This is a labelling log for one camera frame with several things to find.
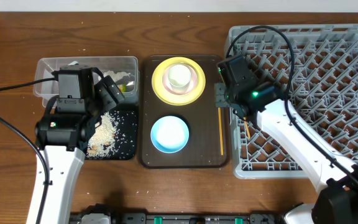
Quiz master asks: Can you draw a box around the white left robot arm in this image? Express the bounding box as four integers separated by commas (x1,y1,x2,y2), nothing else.
27,64,124,223

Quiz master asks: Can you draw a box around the yellow plate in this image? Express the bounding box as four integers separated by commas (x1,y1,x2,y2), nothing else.
152,57,206,106

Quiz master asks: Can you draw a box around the pile of rice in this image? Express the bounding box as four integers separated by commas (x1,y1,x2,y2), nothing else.
85,110,138,157

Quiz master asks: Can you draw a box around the brown serving tray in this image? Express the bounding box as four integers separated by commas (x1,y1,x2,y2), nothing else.
138,55,229,169

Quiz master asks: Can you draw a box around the white paper cup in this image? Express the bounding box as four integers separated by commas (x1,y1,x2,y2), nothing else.
168,64,191,90

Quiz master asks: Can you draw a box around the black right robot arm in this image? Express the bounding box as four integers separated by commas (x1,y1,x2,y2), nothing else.
215,83,358,223

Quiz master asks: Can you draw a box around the black tray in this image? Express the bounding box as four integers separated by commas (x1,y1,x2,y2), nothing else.
84,103,138,161

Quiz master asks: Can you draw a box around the clear plastic bin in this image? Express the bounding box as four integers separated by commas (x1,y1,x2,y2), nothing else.
35,56,139,107

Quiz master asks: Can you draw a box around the light blue bowl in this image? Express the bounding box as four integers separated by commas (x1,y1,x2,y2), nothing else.
150,116,190,154

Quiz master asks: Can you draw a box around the grey dishwasher rack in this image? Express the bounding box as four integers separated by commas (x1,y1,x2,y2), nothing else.
224,24,358,164

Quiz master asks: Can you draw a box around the white tissue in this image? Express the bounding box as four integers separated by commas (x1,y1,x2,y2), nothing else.
104,70,131,82

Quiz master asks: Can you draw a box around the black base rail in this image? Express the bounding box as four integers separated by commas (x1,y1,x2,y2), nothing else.
68,203,284,224

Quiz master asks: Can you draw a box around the pink bowl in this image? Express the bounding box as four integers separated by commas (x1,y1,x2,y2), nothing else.
162,63,198,95

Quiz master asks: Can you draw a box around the wooden chopstick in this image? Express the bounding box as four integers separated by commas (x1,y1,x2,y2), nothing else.
244,117,251,139
218,108,224,156

